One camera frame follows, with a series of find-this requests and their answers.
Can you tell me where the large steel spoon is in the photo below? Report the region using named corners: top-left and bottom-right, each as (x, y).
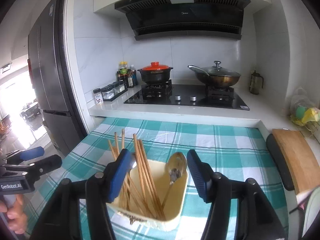
top-left (162, 152), bottom-right (187, 209)

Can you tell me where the person's left hand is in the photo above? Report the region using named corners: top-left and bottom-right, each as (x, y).
top-left (1, 194), bottom-right (28, 235)

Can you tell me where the light green cutting board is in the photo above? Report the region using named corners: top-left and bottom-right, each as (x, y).
top-left (298, 187), bottom-right (320, 239)

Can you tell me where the wooden cutting board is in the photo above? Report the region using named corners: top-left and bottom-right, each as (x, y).
top-left (272, 129), bottom-right (319, 195)

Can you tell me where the teal white plaid tablecloth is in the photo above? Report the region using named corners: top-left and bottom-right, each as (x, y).
top-left (24, 117), bottom-right (289, 239)

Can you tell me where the cream plastic utensil holder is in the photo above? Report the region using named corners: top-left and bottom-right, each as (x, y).
top-left (107, 157), bottom-right (189, 233)

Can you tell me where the grey double-door refrigerator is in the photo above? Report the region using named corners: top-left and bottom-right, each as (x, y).
top-left (28, 0), bottom-right (87, 155)

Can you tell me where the white spice shaker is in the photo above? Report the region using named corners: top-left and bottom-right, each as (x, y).
top-left (93, 88), bottom-right (104, 105)

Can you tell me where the plastic bag with produce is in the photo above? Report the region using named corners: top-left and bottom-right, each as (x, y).
top-left (290, 87), bottom-right (319, 136)

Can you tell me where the spice jar rack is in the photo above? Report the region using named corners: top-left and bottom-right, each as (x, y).
top-left (101, 80), bottom-right (127, 101)

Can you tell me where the black glass gas cooktop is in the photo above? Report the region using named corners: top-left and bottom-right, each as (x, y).
top-left (125, 82), bottom-right (249, 111)

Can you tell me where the wok with glass lid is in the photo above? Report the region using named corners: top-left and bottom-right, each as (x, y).
top-left (188, 61), bottom-right (241, 89)

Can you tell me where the sauce bottles cluster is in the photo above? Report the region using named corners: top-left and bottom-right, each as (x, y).
top-left (117, 61), bottom-right (138, 88)

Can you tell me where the black pot with red lid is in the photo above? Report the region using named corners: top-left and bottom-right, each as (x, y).
top-left (138, 62), bottom-right (173, 85)

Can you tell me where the black range hood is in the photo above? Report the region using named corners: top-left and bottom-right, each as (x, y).
top-left (114, 0), bottom-right (251, 41)

